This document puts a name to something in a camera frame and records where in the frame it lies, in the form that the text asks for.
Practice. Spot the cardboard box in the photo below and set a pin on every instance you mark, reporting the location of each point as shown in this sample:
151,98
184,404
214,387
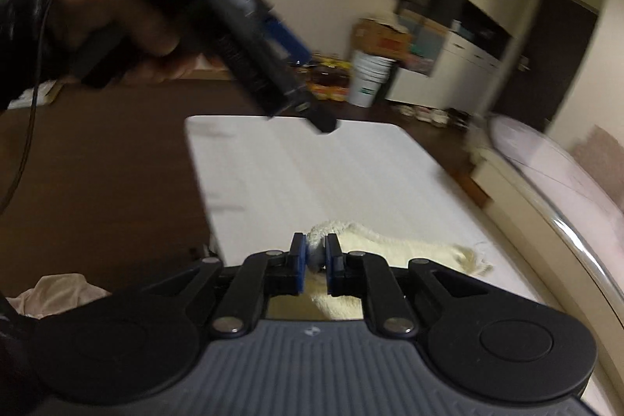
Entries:
380,39

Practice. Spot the person's left hand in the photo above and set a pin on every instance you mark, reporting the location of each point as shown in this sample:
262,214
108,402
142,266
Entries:
103,41

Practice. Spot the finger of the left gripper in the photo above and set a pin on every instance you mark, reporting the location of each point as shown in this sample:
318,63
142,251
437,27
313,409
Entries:
320,118
282,41

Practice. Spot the white plastic bucket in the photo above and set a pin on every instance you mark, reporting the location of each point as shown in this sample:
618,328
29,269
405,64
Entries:
368,73

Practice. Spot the white black cabinet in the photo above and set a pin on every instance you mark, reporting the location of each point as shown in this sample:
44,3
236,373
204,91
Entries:
455,58

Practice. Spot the cream terry towel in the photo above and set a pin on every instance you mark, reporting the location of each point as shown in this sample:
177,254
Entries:
319,305

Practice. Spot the cooking oil bottles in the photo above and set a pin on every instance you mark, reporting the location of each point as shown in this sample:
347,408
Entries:
328,78

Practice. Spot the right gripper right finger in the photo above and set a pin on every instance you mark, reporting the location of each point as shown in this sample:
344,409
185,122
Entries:
369,278

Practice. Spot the glass-topped beige table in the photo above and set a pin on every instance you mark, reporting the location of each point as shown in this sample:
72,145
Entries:
560,221

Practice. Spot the dark door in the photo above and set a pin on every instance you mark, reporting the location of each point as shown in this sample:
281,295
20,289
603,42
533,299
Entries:
547,64

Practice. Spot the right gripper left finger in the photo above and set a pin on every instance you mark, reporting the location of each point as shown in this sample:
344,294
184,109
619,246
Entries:
252,285

